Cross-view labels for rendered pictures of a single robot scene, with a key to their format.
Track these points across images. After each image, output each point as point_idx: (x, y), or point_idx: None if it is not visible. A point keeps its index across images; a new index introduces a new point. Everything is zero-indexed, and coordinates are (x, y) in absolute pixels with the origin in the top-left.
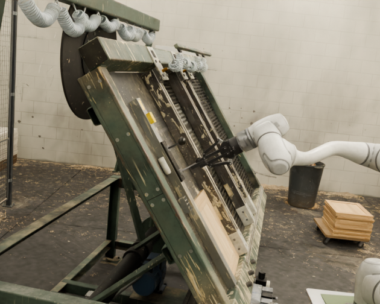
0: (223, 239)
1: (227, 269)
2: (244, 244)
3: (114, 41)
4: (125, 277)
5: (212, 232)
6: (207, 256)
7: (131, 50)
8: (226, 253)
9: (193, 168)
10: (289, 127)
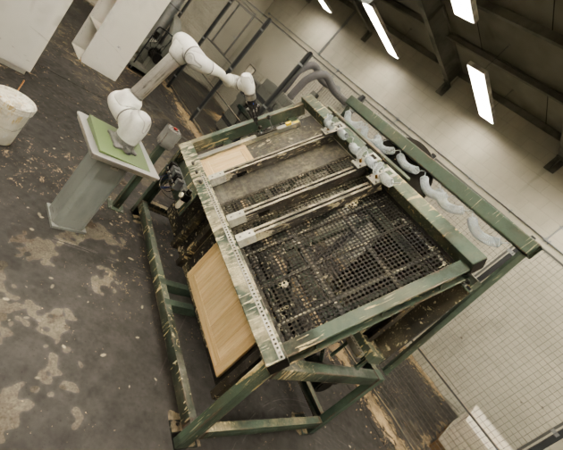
0: (222, 167)
1: (206, 152)
2: (213, 174)
3: (316, 100)
4: None
5: (228, 157)
6: None
7: (323, 110)
8: (214, 165)
9: (255, 122)
10: (241, 74)
